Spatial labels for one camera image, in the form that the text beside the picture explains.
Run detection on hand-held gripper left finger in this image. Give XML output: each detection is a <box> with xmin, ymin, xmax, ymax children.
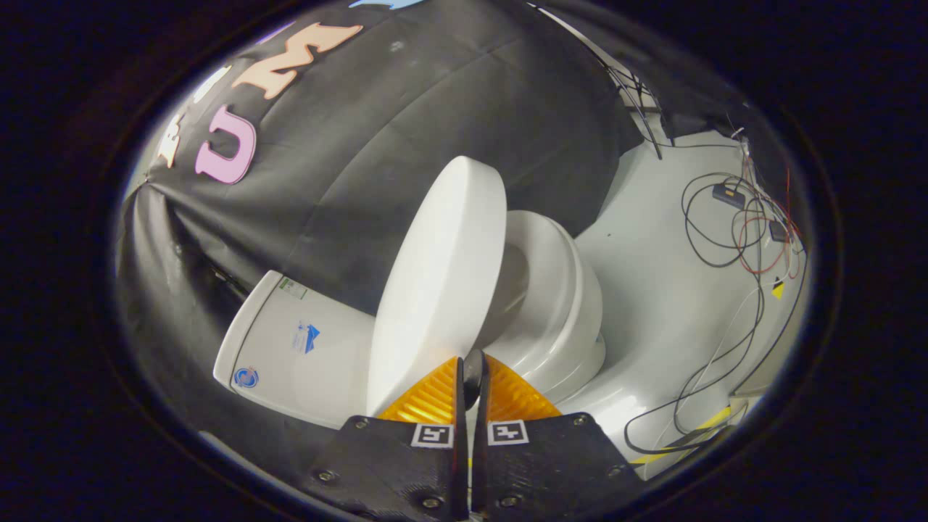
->
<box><xmin>299</xmin><ymin>355</ymin><xmax>469</xmax><ymax>522</ymax></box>

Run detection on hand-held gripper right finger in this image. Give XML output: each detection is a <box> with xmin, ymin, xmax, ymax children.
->
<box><xmin>471</xmin><ymin>353</ymin><xmax>647</xmax><ymax>522</ymax></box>

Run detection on black grip tab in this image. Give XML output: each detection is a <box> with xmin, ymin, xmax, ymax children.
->
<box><xmin>463</xmin><ymin>350</ymin><xmax>485</xmax><ymax>410</ymax></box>

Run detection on white toilet lid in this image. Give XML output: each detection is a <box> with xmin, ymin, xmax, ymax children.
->
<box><xmin>365</xmin><ymin>156</ymin><xmax>508</xmax><ymax>419</ymax></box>

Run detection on white toilet tank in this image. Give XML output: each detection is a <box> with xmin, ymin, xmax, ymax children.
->
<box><xmin>212</xmin><ymin>270</ymin><xmax>379</xmax><ymax>430</ymax></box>

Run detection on white toilet seat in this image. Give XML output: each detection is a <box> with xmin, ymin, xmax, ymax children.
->
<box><xmin>475</xmin><ymin>210</ymin><xmax>585</xmax><ymax>372</ymax></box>

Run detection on yellow floor tape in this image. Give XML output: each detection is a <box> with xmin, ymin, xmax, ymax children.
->
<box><xmin>629</xmin><ymin>406</ymin><xmax>734</xmax><ymax>465</ymax></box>

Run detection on black backdrop cloth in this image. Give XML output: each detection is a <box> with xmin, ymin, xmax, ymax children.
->
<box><xmin>115</xmin><ymin>0</ymin><xmax>733</xmax><ymax>494</ymax></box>

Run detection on black light stand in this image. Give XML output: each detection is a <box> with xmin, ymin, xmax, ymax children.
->
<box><xmin>598</xmin><ymin>54</ymin><xmax>666</xmax><ymax>162</ymax></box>

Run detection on tangled black cables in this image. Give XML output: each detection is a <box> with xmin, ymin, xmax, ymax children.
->
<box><xmin>623</xmin><ymin>173</ymin><xmax>809</xmax><ymax>456</ymax></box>

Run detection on red cable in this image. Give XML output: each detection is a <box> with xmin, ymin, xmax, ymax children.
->
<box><xmin>731</xmin><ymin>167</ymin><xmax>804</xmax><ymax>282</ymax></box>

